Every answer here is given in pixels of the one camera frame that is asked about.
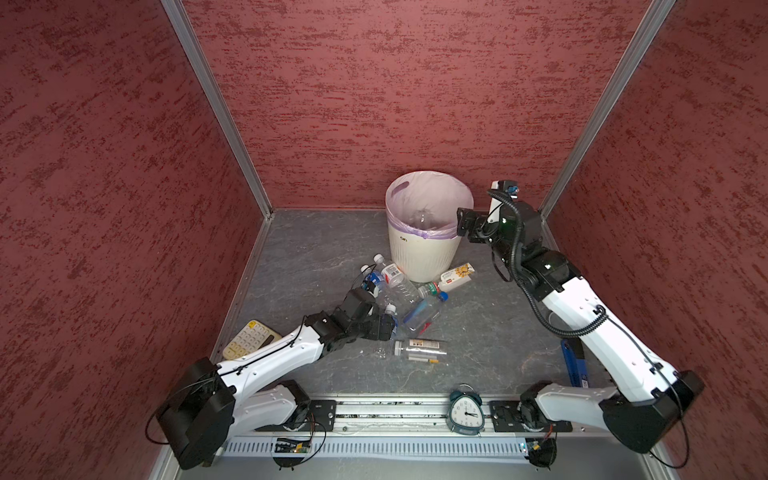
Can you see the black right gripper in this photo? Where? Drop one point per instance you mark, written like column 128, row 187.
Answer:
column 480, row 220

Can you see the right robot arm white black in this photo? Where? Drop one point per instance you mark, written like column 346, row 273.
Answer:
column 648, row 397

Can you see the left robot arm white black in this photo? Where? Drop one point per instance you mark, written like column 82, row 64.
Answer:
column 212, row 403

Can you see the purple bin liner bag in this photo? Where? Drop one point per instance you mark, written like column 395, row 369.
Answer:
column 439, row 192

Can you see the white ribbed waste bin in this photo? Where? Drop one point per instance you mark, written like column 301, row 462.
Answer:
column 422, row 260

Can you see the white red label bottle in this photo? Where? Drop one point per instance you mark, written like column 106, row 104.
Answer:
column 400, row 290

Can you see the clear tube white label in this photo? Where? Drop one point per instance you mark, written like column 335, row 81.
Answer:
column 416, row 347

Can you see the beige calculator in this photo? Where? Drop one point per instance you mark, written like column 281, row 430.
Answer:
column 250, row 339

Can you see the clear tube yellow tip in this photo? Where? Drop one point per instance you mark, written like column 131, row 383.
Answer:
column 423, row 359

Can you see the green label clear bottle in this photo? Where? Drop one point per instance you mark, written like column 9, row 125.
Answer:
column 432, row 289

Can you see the green alarm clock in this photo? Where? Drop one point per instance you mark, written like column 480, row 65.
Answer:
column 465, row 415

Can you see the blue tool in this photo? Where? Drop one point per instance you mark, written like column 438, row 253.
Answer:
column 573, row 352

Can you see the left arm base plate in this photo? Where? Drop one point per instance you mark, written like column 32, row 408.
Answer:
column 319, row 413

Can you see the aluminium rail frame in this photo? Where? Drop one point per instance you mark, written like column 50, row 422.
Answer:
column 400, row 428

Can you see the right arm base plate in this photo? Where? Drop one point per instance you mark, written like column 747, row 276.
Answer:
column 506, row 418

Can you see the right corner aluminium post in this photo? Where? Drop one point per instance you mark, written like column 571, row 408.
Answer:
column 646, row 31

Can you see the corner aluminium post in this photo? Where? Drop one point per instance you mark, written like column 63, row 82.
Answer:
column 184, row 31
column 646, row 31

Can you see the left corner aluminium post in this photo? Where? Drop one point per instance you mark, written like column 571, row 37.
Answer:
column 184, row 31

